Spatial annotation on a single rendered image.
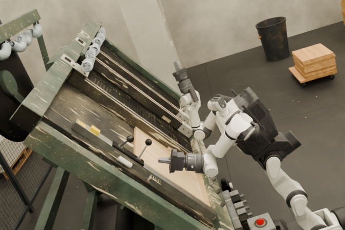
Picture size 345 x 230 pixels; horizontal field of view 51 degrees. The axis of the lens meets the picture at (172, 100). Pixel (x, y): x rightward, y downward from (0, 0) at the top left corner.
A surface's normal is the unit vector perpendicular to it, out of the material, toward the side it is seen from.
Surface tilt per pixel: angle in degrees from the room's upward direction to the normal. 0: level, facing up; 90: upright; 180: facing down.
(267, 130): 91
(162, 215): 90
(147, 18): 90
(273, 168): 90
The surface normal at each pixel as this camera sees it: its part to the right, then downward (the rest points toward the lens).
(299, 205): 0.09, 0.36
